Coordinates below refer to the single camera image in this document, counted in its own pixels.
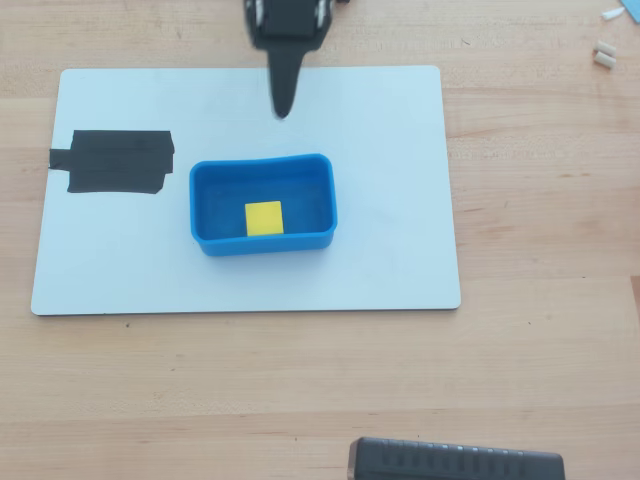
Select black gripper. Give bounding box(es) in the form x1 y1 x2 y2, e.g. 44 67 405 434
243 0 335 120

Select yellow cube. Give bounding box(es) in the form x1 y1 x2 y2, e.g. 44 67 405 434
244 200 286 238

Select blue rectangular plastic bin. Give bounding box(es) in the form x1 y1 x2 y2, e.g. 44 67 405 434
188 152 341 258

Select white rectangular board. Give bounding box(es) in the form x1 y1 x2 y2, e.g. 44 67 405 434
30 65 463 317

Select black tape patch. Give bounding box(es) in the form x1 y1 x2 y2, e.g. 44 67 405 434
48 129 176 196

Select black ribbed electronic device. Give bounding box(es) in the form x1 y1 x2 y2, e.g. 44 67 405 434
346 436 567 480

